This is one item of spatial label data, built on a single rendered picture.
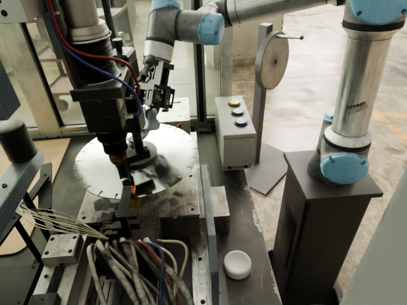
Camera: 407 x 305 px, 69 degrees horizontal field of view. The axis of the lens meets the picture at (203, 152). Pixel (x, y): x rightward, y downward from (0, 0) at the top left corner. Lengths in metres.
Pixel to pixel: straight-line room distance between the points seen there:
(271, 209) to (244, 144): 1.01
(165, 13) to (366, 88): 0.50
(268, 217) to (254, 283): 1.15
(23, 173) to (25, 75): 0.65
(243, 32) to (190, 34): 3.17
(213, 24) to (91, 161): 0.47
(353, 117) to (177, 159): 0.44
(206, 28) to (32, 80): 0.77
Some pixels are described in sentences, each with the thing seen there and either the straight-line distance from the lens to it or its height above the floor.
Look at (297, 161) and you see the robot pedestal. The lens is 1.13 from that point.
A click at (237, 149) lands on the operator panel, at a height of 0.84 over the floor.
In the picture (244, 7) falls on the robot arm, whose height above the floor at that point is 1.27.
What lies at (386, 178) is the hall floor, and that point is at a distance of 2.44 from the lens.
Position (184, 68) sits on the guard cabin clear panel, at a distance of 1.19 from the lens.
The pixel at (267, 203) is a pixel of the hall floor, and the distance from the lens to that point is 1.99.
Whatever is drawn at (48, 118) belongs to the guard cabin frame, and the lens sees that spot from 1.37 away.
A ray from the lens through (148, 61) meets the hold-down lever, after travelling 0.66.
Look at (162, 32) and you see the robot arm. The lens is 0.80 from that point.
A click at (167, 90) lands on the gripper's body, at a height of 1.11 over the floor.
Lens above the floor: 1.43
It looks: 37 degrees down
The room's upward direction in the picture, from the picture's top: 3 degrees counter-clockwise
